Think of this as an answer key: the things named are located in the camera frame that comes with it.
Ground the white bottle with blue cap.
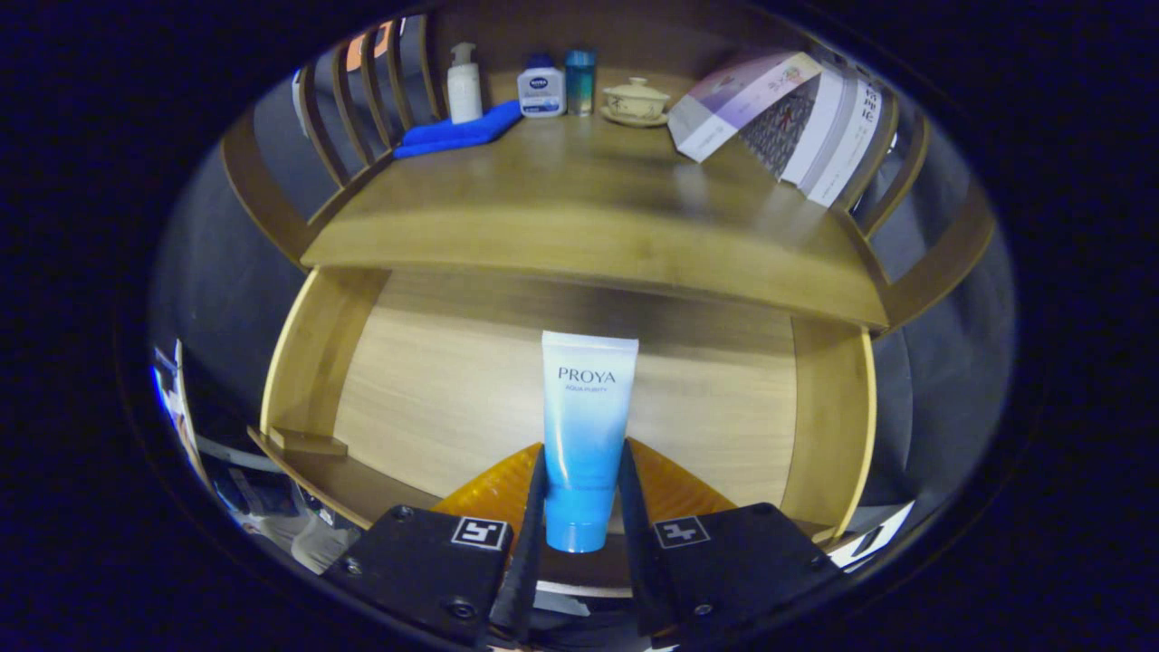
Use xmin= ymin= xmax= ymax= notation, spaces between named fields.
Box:
xmin=517 ymin=53 xmax=568 ymax=119

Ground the brown wooden cabinet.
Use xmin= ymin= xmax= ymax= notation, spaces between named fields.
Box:
xmin=222 ymin=0 xmax=997 ymax=336

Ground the beige lidded teacup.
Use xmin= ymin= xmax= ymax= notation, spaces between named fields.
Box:
xmin=600 ymin=77 xmax=672 ymax=129

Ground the teal bottle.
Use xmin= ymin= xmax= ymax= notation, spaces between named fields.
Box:
xmin=565 ymin=49 xmax=598 ymax=117

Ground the wooden countertop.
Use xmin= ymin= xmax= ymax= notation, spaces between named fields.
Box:
xmin=302 ymin=63 xmax=893 ymax=329

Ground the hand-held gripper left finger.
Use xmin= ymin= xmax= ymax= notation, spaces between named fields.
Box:
xmin=321 ymin=442 xmax=550 ymax=648

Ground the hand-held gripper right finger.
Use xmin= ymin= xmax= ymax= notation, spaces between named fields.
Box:
xmin=618 ymin=437 xmax=843 ymax=639

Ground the blue folded cloth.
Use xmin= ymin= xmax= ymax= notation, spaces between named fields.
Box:
xmin=393 ymin=100 xmax=524 ymax=160

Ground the purple and white book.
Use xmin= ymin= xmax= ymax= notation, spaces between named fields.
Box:
xmin=667 ymin=52 xmax=823 ymax=164

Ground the book with patterned cover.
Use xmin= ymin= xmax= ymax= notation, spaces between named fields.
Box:
xmin=738 ymin=68 xmax=857 ymax=187

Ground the brown wooden drawer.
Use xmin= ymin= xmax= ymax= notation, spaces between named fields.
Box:
xmin=249 ymin=263 xmax=879 ymax=599

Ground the white pump bottle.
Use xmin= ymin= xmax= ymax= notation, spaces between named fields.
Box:
xmin=446 ymin=42 xmax=484 ymax=125

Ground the white and blue tube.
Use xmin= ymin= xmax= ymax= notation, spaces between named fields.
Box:
xmin=541 ymin=331 xmax=640 ymax=554

